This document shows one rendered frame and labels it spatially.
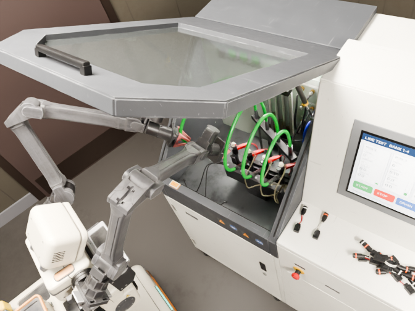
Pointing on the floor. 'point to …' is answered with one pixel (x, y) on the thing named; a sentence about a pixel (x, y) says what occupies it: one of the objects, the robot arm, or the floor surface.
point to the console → (385, 221)
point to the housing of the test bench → (315, 21)
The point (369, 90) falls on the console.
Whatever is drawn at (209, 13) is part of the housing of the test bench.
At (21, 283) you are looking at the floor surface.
